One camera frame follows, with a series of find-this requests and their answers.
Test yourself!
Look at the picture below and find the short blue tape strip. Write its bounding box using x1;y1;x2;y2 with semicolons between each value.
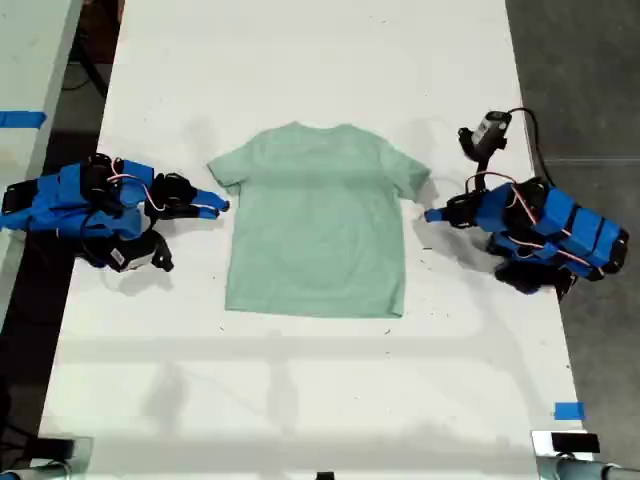
553;401;586;422

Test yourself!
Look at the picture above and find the black camera stalk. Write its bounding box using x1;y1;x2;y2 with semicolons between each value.
472;144;502;194

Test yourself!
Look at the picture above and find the small black box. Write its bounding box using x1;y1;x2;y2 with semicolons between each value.
36;438;77;462
550;432;601;454

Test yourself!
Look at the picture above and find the black camera cable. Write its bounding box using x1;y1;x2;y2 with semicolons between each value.
74;212;109;269
507;106;554;184

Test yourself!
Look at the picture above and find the long blue tape strip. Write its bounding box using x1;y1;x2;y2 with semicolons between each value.
0;110;48;130

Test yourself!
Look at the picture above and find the grey metal tube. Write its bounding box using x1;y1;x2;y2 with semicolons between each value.
0;461;72;480
534;456;640;480

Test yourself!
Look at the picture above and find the pale green T-shirt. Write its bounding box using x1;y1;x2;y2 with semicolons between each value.
206;121;432;320

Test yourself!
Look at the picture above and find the red white servo wire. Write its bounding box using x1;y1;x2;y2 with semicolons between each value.
110;157;167;215
466;171;541;227

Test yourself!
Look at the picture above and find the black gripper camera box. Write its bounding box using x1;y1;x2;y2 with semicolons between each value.
458;110;512;162
97;232;176;274

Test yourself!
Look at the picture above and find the white side table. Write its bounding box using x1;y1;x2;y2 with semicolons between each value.
0;0;84;321

